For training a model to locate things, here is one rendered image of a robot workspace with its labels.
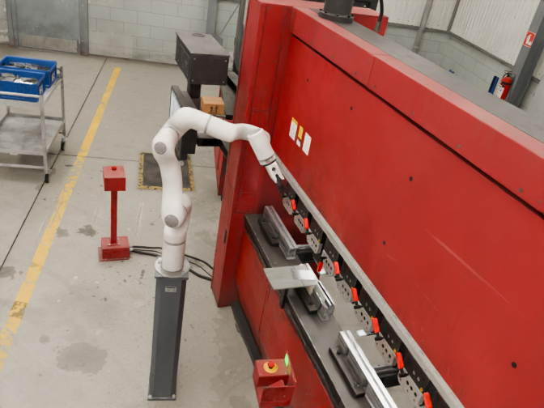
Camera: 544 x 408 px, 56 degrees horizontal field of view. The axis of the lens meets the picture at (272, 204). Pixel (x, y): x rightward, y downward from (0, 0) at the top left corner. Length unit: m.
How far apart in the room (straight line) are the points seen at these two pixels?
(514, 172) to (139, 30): 8.52
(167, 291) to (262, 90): 1.35
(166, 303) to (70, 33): 7.45
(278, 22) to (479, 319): 2.04
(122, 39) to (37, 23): 1.39
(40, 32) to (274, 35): 7.18
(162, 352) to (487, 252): 2.05
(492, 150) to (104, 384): 2.76
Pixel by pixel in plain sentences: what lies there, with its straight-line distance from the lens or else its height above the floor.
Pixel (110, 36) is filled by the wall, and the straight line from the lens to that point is 9.77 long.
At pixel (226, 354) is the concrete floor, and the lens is 3.79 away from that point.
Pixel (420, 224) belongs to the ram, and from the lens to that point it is 2.03.
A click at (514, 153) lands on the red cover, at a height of 2.27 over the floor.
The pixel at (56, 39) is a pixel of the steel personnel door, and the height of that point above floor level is 0.22.
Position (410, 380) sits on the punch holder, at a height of 1.24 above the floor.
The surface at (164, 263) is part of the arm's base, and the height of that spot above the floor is 1.05.
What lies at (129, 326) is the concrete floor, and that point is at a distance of 3.95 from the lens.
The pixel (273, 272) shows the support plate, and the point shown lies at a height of 1.00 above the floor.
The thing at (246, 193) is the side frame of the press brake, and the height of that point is 1.04.
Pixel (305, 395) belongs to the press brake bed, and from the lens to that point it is 2.93.
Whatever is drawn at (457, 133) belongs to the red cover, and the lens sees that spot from 1.85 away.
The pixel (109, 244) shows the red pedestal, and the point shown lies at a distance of 4.50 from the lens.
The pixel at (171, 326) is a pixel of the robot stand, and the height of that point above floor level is 0.63.
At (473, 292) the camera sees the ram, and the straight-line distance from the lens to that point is 1.85.
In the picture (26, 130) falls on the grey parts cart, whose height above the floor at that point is 0.33.
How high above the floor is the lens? 2.77
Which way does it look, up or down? 30 degrees down
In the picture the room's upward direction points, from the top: 11 degrees clockwise
